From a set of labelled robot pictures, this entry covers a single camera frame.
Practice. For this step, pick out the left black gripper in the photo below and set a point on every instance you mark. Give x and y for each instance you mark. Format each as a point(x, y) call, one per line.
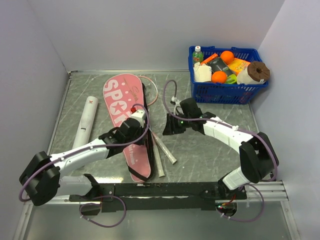
point(142, 131)

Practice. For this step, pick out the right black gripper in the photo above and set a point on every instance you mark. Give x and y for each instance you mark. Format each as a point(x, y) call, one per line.
point(170, 129)

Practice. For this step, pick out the white shuttlecock tube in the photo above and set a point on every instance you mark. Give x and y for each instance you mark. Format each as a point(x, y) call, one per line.
point(86, 122)

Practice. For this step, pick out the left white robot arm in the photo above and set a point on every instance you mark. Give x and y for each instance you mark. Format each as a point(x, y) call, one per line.
point(46, 176)

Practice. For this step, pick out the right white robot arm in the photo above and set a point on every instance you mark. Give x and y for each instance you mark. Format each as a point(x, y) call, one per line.
point(256, 154)

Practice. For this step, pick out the green small pack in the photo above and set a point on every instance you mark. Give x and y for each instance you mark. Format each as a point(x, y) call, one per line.
point(231, 79)

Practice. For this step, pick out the blue plastic basket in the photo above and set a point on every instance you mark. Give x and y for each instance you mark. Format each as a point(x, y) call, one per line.
point(208, 92)

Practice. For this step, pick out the white carton box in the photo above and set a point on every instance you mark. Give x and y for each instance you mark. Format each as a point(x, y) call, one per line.
point(202, 73)

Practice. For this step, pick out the orange fruit lower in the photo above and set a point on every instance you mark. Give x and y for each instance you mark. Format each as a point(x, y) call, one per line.
point(219, 77)

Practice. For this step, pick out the orange fruit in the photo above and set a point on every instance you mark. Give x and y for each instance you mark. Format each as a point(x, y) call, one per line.
point(219, 77)
point(227, 57)

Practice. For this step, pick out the black product box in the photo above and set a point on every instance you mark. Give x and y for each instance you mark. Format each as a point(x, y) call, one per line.
point(217, 64)

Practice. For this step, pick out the green drink bottle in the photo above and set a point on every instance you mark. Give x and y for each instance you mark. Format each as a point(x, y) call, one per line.
point(197, 55)

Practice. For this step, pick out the orange thin box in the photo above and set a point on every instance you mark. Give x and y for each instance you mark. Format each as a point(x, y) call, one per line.
point(210, 58)

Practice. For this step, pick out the orange fruit upper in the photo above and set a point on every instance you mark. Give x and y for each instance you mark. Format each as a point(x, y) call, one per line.
point(227, 57)

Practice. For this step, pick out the yellow snack box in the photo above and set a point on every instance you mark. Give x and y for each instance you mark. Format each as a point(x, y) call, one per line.
point(238, 65)

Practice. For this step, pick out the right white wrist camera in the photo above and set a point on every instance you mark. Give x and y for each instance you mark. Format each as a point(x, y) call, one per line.
point(176, 102)

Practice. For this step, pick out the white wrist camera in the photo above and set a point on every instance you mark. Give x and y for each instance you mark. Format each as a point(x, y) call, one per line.
point(139, 115)
point(176, 102)

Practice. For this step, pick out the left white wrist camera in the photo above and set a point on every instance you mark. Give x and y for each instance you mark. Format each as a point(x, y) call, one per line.
point(139, 115)

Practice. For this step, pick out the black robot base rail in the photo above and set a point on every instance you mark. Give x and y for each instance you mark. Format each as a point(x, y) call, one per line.
point(159, 196)

